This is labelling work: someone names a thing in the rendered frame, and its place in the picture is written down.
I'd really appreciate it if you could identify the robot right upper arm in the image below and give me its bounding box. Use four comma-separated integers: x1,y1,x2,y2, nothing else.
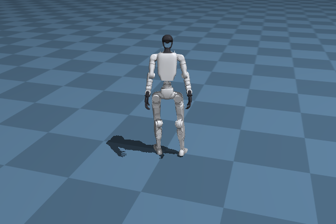
176,54,187,79

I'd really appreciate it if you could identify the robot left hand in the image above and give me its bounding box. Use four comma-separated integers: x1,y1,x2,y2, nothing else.
145,91,150,110

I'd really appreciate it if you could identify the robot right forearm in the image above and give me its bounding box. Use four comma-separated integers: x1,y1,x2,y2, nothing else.
184,72,192,94

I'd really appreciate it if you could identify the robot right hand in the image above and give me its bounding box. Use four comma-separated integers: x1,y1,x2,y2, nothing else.
186,90,192,109

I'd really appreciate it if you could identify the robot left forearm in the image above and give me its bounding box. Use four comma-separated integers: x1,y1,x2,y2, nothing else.
145,72,153,95

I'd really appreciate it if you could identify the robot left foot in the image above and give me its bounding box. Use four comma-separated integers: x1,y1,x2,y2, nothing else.
153,144,162,155

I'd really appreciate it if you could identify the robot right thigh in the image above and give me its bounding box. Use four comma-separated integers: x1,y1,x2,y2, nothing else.
173,91,184,129

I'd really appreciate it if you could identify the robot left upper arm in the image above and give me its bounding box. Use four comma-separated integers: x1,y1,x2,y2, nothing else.
149,54,158,79

